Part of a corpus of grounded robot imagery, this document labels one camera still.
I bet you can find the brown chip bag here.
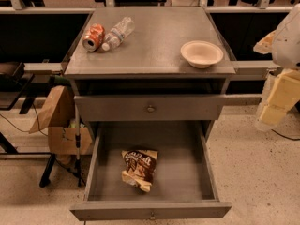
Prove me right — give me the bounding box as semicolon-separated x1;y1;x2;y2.
121;150;158;192

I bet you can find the closed grey top drawer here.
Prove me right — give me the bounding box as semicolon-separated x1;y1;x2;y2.
74;95;226;122

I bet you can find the black floor cable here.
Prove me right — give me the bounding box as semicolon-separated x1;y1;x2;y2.
271;128;300;142

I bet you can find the open grey middle drawer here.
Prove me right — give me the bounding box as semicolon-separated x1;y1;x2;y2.
70;121;232;221

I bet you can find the white paper bowl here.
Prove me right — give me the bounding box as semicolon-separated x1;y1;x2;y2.
180;40;224;68

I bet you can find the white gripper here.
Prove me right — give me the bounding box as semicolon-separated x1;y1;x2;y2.
253;31;300;131

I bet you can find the grey drawer cabinet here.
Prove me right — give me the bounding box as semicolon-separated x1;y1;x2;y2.
65;7;235;134

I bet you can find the cardboard box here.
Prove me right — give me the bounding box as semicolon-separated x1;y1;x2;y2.
28;84;94;156

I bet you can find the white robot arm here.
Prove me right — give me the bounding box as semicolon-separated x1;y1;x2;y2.
253;5;300;131

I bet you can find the orange soda can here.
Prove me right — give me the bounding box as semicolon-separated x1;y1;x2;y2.
82;23;105;52

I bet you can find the clear plastic water bottle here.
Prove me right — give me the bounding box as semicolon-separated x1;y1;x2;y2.
101;17;135;52

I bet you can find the black tripod stand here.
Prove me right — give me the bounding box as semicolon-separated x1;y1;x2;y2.
39;109;85;188

